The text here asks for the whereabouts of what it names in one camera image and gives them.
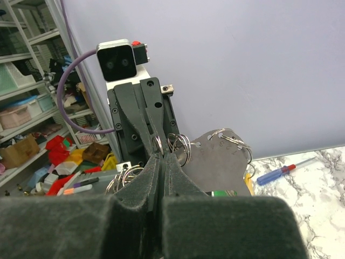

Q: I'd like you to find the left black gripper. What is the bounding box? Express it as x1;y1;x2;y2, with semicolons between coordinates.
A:
108;77;179;166

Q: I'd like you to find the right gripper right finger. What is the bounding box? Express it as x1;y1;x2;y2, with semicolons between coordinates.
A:
161;152;309;259

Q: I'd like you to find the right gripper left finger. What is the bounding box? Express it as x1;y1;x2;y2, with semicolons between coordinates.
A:
1;155;162;258

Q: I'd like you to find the green tagged key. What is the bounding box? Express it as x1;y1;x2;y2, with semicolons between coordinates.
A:
211;190;238;197

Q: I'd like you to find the yellow tagged key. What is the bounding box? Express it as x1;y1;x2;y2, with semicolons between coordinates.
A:
244;173;254;196

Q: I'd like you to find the white storage shelving unit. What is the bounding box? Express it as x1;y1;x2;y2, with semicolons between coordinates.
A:
1;1;108;196

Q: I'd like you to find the red plastic bins pile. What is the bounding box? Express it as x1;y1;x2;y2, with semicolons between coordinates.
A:
45;135;77;166

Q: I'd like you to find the red blue screwdriver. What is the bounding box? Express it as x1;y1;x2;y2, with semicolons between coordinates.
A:
257;157;315;186

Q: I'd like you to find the cardboard box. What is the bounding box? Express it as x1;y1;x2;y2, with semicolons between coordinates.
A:
1;134;40;169

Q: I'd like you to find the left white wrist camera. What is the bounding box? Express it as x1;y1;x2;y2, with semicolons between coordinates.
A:
96;39;150;90

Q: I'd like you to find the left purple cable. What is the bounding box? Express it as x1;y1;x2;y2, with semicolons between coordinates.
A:
56;0;115;134

